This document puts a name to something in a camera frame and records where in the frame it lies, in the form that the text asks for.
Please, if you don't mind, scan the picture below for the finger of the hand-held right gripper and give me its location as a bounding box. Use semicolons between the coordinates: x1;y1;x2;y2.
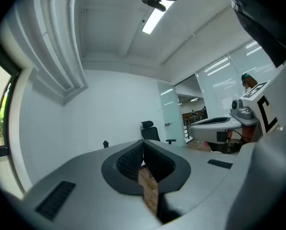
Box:
188;121;243;144
199;116;241;125

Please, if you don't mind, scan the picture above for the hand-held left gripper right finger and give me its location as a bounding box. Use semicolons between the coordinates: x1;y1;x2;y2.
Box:
143;139;239;225

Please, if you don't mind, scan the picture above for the person's black shirt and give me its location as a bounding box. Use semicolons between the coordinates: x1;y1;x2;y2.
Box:
217;0;286;68

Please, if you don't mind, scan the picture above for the black office chair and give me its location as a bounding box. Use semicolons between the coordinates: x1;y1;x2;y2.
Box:
140;120;177;145

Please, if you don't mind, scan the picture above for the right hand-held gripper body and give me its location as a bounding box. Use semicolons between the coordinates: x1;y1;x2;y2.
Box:
229;80;279;143

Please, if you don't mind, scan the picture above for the black head-mounted camera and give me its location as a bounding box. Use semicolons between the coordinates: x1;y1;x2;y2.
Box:
141;0;167;12

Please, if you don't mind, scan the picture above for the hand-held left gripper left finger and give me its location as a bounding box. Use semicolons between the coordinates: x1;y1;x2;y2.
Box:
22;139;163;230

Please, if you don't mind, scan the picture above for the frosted glass door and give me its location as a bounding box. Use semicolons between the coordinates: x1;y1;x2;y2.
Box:
157;81;187;148

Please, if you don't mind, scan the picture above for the long ceiling light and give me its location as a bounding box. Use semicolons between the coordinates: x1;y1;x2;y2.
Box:
142;0;175;35

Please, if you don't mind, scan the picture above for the glass wall with blinds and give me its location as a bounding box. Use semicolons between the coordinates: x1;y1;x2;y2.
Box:
195;39;280;119

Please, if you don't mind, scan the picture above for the person's right hand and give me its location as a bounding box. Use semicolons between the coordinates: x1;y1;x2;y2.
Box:
204;126;256;155

